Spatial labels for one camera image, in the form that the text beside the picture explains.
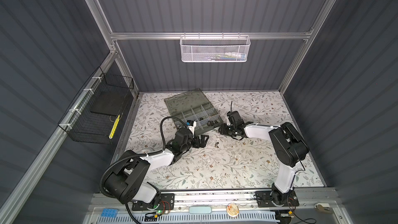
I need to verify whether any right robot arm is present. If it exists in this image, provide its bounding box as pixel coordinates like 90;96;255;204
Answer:
218;111;309;194

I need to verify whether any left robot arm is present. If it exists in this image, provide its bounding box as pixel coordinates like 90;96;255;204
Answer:
99;127;209;208

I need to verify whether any grey compartment organizer box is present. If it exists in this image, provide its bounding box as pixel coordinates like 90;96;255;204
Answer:
164;89;223;135

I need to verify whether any floral table mat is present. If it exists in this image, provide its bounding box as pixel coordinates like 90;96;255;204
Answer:
111;91;324;191

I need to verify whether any round tape roll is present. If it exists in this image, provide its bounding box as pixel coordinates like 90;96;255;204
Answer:
226;203;239;218

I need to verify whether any blue block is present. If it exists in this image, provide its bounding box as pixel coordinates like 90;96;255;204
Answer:
101;208;119;218

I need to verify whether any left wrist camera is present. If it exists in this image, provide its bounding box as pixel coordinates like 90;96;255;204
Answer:
186;120;197;136

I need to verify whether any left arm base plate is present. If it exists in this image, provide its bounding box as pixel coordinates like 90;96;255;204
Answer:
131;193;175;211

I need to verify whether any black corrugated cable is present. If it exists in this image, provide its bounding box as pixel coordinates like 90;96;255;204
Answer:
99;116;187;198

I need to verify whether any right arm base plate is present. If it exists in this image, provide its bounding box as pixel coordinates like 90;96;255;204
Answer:
254;190;300;207

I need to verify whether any white wire mesh basket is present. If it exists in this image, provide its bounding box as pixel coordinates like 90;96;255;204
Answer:
179;35;251;63

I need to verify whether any black wire basket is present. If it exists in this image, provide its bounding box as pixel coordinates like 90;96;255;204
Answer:
58;68;135;145

